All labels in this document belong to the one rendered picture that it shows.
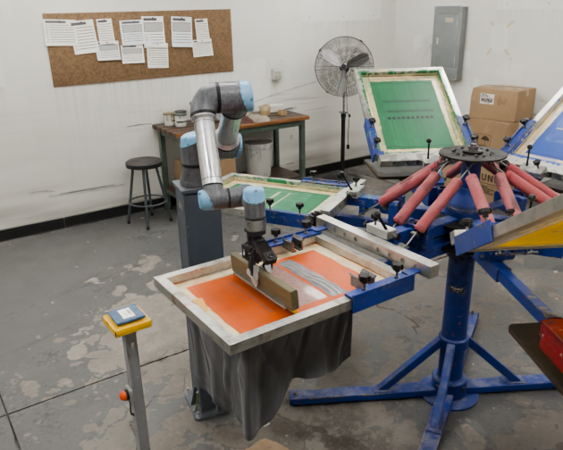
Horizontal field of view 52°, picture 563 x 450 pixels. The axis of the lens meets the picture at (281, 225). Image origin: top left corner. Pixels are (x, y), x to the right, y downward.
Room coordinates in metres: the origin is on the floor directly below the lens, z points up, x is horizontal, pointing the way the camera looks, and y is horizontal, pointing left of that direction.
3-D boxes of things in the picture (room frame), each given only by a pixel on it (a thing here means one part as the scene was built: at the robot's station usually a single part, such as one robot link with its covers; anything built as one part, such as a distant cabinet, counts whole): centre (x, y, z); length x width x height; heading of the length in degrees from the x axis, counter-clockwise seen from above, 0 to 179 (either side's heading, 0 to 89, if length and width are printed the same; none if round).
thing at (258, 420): (1.75, -0.07, 0.74); 0.46 x 0.04 x 0.42; 124
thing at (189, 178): (2.50, 0.38, 1.25); 0.15 x 0.15 x 0.10
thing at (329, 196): (2.94, -0.06, 1.05); 1.08 x 0.61 x 0.23; 64
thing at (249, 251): (1.91, 0.09, 1.14); 0.09 x 0.08 x 0.12; 34
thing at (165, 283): (1.95, 0.00, 0.97); 0.79 x 0.58 x 0.04; 124
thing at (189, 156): (2.50, 0.37, 1.37); 0.13 x 0.12 x 0.14; 104
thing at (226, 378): (1.79, 0.24, 0.74); 0.45 x 0.03 x 0.43; 34
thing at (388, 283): (1.85, -0.35, 0.97); 0.30 x 0.05 x 0.07; 124
